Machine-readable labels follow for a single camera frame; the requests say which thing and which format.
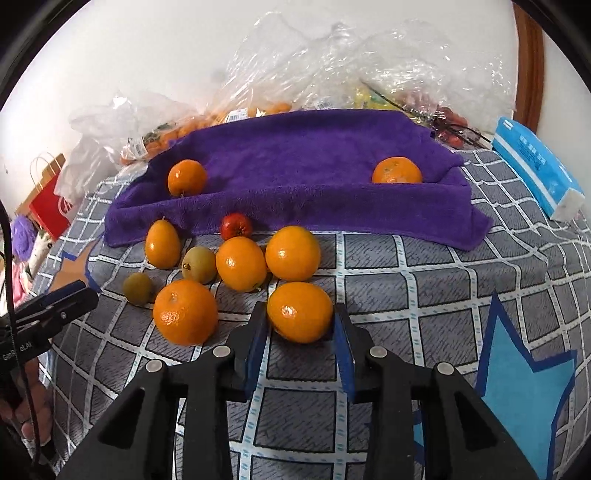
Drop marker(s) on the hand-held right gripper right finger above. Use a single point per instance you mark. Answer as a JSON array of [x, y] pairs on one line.
[[345, 364]]

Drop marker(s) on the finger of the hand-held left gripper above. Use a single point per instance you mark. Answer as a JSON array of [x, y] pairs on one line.
[[60, 302]]

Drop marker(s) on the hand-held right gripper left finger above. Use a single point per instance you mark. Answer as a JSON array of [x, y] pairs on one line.
[[258, 355]]

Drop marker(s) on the glossy orange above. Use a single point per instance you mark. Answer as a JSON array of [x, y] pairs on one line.
[[300, 311]]

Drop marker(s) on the large orange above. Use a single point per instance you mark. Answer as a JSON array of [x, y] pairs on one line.
[[185, 312]]

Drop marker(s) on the smooth oval orange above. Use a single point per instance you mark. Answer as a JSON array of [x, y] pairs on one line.
[[241, 264]]

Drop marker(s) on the round smooth orange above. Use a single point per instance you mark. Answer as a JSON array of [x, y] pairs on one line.
[[292, 253]]

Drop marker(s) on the pear-shaped orange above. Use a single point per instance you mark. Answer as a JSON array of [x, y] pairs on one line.
[[162, 243]]

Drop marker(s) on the bagged red fruits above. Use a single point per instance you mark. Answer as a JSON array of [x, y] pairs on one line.
[[455, 120]]

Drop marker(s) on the person's left hand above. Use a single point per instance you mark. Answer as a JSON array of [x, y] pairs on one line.
[[32, 415]]

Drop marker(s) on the purple fluffy item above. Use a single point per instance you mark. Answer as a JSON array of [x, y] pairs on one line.
[[22, 235]]

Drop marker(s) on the small green fruit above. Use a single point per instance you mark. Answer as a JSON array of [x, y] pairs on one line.
[[137, 288]]

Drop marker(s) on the red paper bag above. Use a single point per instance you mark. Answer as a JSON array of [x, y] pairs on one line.
[[48, 168], [46, 210]]

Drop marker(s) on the yellow-green small fruit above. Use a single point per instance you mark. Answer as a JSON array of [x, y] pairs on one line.
[[199, 264]]

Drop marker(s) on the grey checked bedsheet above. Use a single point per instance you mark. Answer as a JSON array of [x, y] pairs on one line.
[[438, 286]]

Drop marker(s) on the small red fruit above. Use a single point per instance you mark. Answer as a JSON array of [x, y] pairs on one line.
[[236, 226]]

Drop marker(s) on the white plastic bag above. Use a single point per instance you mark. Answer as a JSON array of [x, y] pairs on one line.
[[85, 166]]

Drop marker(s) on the orange with stem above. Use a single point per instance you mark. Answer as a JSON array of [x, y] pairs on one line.
[[187, 177]]

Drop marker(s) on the pile of small bagged oranges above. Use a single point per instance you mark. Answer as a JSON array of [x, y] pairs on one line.
[[159, 138]]

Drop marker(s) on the orange with dimpled top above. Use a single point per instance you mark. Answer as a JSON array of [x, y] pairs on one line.
[[397, 171]]

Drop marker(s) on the clear plastic bag with label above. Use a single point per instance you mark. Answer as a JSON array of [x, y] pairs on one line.
[[138, 115]]

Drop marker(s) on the purple towel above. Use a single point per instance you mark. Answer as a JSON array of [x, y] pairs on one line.
[[300, 152]]

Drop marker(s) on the white price label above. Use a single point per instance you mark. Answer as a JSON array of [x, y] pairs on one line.
[[236, 114]]

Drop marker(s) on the blue tissue pack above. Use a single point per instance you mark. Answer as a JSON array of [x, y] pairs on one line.
[[531, 157]]

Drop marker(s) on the brown wooden frame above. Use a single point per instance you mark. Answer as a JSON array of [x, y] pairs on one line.
[[528, 60]]

